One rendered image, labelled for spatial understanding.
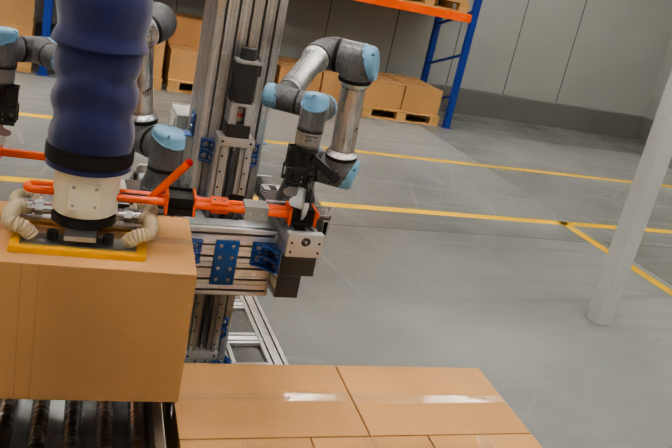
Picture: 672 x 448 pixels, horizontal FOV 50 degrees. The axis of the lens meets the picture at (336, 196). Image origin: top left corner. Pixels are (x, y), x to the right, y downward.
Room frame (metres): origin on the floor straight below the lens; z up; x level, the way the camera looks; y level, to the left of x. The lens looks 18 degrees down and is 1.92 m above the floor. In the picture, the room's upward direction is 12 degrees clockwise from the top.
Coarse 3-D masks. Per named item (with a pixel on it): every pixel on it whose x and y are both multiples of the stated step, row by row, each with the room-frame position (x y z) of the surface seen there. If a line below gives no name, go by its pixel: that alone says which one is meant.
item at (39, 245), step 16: (16, 240) 1.67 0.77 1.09; (32, 240) 1.68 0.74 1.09; (48, 240) 1.70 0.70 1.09; (96, 240) 1.76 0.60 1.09; (112, 240) 1.75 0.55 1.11; (80, 256) 1.69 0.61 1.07; (96, 256) 1.70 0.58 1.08; (112, 256) 1.71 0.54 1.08; (128, 256) 1.72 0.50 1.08; (144, 256) 1.74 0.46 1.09
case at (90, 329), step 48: (0, 240) 1.69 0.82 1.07; (0, 288) 1.58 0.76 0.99; (48, 288) 1.61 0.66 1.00; (96, 288) 1.65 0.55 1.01; (144, 288) 1.69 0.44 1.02; (192, 288) 1.72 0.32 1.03; (0, 336) 1.58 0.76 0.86; (48, 336) 1.62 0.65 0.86; (96, 336) 1.65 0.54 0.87; (144, 336) 1.69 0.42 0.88; (0, 384) 1.59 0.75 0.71; (48, 384) 1.62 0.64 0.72; (96, 384) 1.66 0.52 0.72; (144, 384) 1.70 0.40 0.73
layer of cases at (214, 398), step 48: (192, 384) 2.02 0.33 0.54; (240, 384) 2.07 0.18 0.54; (288, 384) 2.13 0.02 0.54; (336, 384) 2.20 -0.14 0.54; (384, 384) 2.26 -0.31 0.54; (432, 384) 2.33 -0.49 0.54; (480, 384) 2.41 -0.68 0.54; (192, 432) 1.78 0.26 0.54; (240, 432) 1.83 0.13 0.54; (288, 432) 1.88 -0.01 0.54; (336, 432) 1.93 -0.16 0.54; (384, 432) 1.98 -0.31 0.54; (432, 432) 2.04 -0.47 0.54; (480, 432) 2.10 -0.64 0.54; (528, 432) 2.16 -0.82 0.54
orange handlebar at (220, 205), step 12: (12, 156) 1.99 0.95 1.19; (24, 156) 2.00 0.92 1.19; (36, 156) 2.01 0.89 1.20; (36, 180) 1.80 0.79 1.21; (36, 192) 1.76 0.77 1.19; (48, 192) 1.76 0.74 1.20; (120, 192) 1.86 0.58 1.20; (132, 192) 1.87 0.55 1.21; (144, 192) 1.88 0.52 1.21; (156, 204) 1.85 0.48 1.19; (204, 204) 1.89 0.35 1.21; (216, 204) 1.90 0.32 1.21; (228, 204) 1.91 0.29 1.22; (240, 204) 1.96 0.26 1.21; (276, 216) 1.96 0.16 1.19
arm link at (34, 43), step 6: (24, 36) 2.03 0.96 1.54; (30, 36) 2.05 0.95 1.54; (36, 36) 2.07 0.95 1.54; (42, 36) 2.09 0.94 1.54; (30, 42) 2.03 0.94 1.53; (36, 42) 2.03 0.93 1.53; (42, 42) 2.03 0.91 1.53; (48, 42) 2.03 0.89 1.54; (54, 42) 2.09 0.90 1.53; (30, 48) 2.02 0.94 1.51; (36, 48) 2.01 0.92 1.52; (30, 54) 2.02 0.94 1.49; (36, 54) 2.00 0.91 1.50; (24, 60) 2.02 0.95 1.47; (30, 60) 2.03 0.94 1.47; (36, 60) 2.01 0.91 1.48
